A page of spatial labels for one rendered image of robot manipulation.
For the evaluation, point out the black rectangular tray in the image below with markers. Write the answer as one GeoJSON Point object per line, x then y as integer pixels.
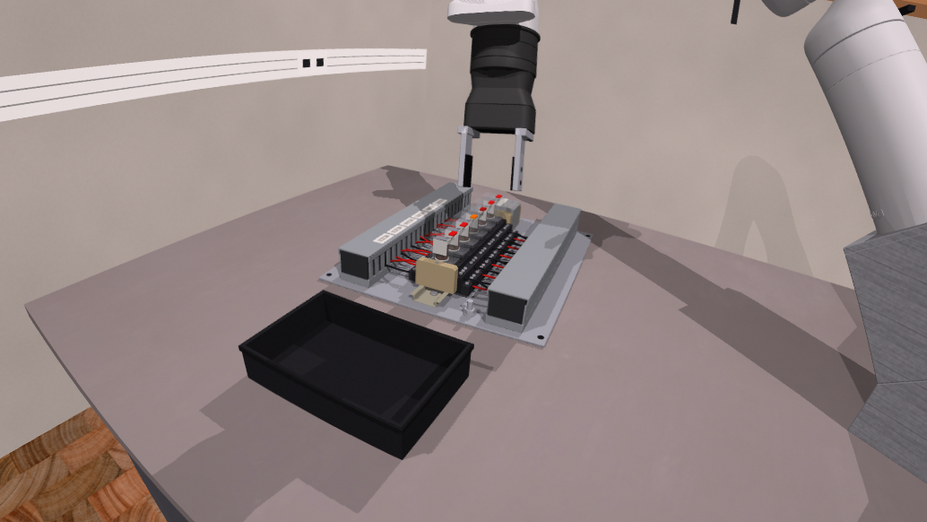
{"type": "Point", "coordinates": [369, 358]}

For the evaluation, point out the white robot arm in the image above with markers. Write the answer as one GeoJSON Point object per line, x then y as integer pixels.
{"type": "Point", "coordinates": [874, 77]}

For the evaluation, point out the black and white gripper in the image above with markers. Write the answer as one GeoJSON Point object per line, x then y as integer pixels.
{"type": "Point", "coordinates": [503, 68]}

